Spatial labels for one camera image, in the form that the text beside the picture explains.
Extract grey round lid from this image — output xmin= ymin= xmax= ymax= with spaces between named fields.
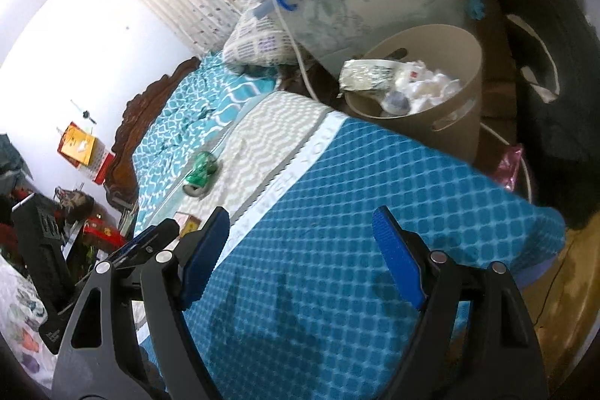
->
xmin=382 ymin=93 xmax=413 ymax=115

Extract teal patterned bedsheet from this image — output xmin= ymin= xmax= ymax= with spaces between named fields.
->
xmin=132 ymin=52 xmax=282 ymax=237

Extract yellow and red paper bag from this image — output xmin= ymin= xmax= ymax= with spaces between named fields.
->
xmin=57 ymin=123 xmax=97 ymax=162

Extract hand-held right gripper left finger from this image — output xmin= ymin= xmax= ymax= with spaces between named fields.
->
xmin=51 ymin=205 xmax=231 ymax=400

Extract beige plastic bin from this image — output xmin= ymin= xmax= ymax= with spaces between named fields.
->
xmin=344 ymin=24 xmax=483 ymax=159

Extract crumpled white packet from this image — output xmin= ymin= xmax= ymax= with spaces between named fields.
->
xmin=339 ymin=59 xmax=399 ymax=94

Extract white cactus printed cloth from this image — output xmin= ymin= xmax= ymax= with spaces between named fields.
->
xmin=0 ymin=259 xmax=57 ymax=387

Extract pink foil packet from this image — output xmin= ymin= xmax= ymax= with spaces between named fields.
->
xmin=492 ymin=144 xmax=525 ymax=192

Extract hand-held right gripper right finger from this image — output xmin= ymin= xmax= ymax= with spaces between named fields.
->
xmin=372 ymin=205 xmax=549 ymax=400

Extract pink and brown box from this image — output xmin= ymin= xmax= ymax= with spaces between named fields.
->
xmin=175 ymin=214 xmax=202 ymax=237

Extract white cable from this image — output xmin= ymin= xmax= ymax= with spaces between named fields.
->
xmin=271 ymin=0 xmax=324 ymax=103

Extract green drink can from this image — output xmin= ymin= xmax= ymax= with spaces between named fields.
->
xmin=182 ymin=151 xmax=219 ymax=198

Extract carved wooden headboard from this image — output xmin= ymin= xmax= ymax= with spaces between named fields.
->
xmin=105 ymin=55 xmax=202 ymax=208

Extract dark jacket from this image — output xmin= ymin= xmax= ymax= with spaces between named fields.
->
xmin=0 ymin=134 xmax=29 ymax=185

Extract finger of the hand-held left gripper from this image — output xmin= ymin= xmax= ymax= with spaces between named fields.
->
xmin=109 ymin=226 xmax=160 ymax=266
xmin=152 ymin=219 xmax=182 ymax=252

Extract newsprint patterned pillow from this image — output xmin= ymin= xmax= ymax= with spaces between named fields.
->
xmin=222 ymin=13 xmax=301 ymax=68

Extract hanging keys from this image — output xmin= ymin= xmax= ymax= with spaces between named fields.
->
xmin=70 ymin=99 xmax=97 ymax=124

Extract brown handbag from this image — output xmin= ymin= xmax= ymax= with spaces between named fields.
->
xmin=55 ymin=189 xmax=95 ymax=225

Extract black bag with white handles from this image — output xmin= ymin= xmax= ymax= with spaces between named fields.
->
xmin=497 ymin=0 xmax=600 ymax=227

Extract white crumpled tissues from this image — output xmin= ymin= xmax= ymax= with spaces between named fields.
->
xmin=394 ymin=59 xmax=462 ymax=112

